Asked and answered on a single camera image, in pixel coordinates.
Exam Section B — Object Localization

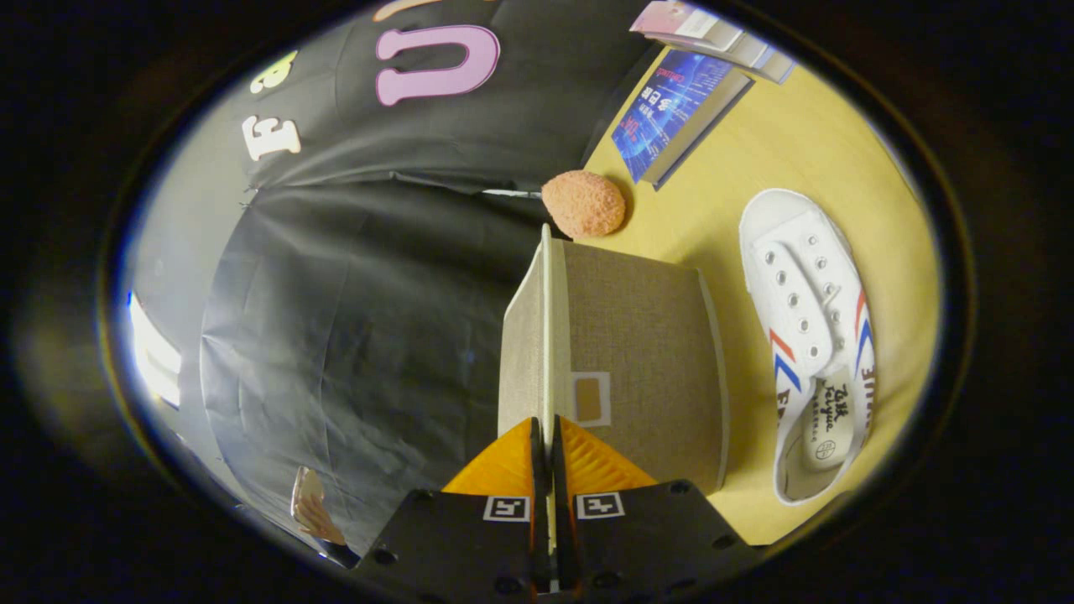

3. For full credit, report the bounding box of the beige fabric storage box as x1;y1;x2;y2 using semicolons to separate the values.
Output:
498;223;731;497

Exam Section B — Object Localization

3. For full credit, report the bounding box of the white canvas shoe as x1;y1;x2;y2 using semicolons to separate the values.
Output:
738;188;878;508

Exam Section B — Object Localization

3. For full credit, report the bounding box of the black backdrop cloth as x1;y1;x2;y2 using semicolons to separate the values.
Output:
180;0;665;559

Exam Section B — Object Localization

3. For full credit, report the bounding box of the orange textured ball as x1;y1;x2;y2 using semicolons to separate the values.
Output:
541;170;627;239

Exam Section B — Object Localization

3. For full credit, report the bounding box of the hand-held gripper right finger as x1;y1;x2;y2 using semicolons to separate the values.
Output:
551;415;763;604

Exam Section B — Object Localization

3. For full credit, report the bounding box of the pink cover book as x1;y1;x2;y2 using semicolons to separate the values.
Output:
629;0;745;53

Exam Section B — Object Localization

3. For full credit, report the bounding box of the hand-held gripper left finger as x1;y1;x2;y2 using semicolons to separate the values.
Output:
351;417;552;604

